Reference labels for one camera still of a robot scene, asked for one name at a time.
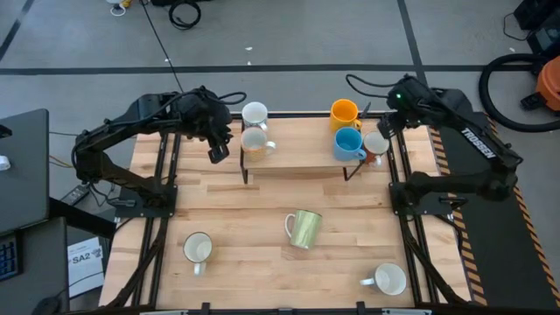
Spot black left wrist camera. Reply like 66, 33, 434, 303
207, 143, 230, 165

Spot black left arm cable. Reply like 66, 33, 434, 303
216, 90, 248, 106

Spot coiled black cable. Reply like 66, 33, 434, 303
168, 0, 202, 31

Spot black mat hazard stripes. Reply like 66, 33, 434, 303
428, 111, 560, 310

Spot black vacuum hose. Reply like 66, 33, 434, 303
478, 52, 560, 133

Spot orange vacuum cleaner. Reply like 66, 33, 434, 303
520, 55, 560, 113

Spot wooden shelf black metal legs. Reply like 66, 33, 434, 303
239, 102, 372, 185

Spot white mug blue pattern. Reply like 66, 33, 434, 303
241, 101, 270, 131

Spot light green mug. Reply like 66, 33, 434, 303
283, 208, 324, 251

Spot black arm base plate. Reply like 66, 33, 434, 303
388, 181, 455, 216
114, 183, 179, 219

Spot black power brick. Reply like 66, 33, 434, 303
60, 184, 91, 207

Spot red mug white interior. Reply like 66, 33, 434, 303
361, 130, 390, 168

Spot dark grey desk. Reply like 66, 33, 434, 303
0, 108, 50, 235

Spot white printed paper sheet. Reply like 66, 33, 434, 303
67, 236, 105, 298

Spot orange-yellow mug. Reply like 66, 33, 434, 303
329, 98, 363, 132

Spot black computer keyboard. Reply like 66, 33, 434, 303
0, 234, 21, 281

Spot blue faceted mug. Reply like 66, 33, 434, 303
333, 126, 368, 162

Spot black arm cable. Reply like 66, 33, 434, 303
345, 73, 402, 100
216, 90, 248, 106

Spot yellow polka dot mug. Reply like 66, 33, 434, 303
240, 126, 277, 162

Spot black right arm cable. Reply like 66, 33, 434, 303
345, 73, 402, 100

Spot black equipment case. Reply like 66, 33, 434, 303
514, 0, 560, 56

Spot long black floor cable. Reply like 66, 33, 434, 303
138, 0, 185, 94

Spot plain yellow mug white handle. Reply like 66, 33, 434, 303
182, 231, 214, 277

